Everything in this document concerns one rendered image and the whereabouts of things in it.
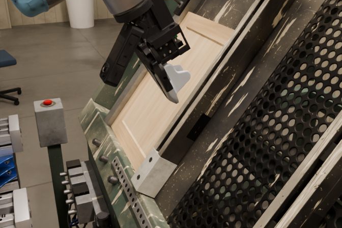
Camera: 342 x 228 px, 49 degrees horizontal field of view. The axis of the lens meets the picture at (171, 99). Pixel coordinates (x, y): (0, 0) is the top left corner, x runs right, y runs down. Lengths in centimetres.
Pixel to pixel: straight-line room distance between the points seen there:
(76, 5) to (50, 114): 593
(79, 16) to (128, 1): 698
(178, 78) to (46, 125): 110
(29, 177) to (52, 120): 130
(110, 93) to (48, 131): 33
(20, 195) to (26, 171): 198
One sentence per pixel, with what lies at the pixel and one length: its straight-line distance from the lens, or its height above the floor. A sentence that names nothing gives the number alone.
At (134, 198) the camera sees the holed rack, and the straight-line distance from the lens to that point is 115.
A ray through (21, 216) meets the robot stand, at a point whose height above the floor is 99.
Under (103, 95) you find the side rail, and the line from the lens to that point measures 177.
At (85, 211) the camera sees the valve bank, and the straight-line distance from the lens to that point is 140.
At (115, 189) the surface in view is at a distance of 128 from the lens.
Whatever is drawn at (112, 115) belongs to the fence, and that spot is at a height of 94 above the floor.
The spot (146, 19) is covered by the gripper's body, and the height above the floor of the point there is 148.
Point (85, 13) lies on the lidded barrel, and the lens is 759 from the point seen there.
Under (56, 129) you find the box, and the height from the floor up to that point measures 83.
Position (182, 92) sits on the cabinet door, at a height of 113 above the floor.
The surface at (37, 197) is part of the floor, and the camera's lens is 276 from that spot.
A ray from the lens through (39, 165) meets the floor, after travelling 310.
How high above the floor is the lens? 160
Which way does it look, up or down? 23 degrees down
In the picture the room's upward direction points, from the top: straight up
